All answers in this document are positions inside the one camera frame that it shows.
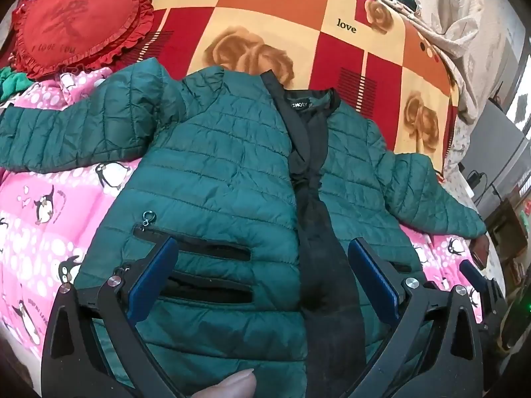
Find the black power adapter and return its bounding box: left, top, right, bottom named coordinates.
left=466, top=170, right=483, bottom=189

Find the pink penguin blanket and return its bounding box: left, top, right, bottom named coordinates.
left=0, top=66, right=144, bottom=360

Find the green quilted puffer jacket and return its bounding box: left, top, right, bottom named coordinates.
left=1, top=58, right=486, bottom=397

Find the beige curtain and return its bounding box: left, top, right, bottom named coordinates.
left=415, top=0, right=526, bottom=125

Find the grey cabinet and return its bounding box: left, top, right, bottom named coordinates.
left=460, top=100, right=530, bottom=218

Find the red orange rose blanket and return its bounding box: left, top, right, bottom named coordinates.
left=92, top=0, right=457, bottom=175

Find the brown leather wallet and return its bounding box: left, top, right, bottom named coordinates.
left=469, top=234, right=490, bottom=270

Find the green cloth item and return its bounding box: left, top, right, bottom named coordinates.
left=0, top=67, right=33, bottom=102

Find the floral white bedsheet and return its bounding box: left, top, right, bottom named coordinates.
left=442, top=103, right=477, bottom=210

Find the person's left hand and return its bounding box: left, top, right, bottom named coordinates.
left=192, top=369, right=257, bottom=398

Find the red heart ruffled pillow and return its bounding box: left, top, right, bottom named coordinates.
left=9, top=0, right=154, bottom=80

